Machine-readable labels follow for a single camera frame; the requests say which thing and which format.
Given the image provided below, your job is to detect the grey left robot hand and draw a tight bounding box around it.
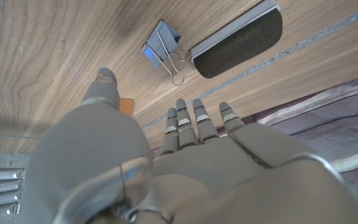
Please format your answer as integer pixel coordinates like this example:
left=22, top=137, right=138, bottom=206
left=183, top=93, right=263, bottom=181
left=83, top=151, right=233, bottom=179
left=26, top=67, right=358, bottom=224

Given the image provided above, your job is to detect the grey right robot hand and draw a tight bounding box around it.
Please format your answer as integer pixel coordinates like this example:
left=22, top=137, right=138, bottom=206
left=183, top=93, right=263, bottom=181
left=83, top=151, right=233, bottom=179
left=0, top=166, right=27, bottom=222

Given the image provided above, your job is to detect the grey metal paper clamp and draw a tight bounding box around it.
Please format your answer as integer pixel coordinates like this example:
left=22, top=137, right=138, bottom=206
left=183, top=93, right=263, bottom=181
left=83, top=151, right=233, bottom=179
left=140, top=18, right=192, bottom=86

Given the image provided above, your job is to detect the orange brick block with holes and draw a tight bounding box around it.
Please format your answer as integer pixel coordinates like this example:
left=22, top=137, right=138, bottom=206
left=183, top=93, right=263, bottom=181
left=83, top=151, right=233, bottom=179
left=119, top=98, right=134, bottom=118

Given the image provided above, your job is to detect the grey fabric cloth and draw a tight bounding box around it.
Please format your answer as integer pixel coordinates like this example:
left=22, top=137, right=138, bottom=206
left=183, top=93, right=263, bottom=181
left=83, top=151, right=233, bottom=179
left=152, top=73, right=358, bottom=224

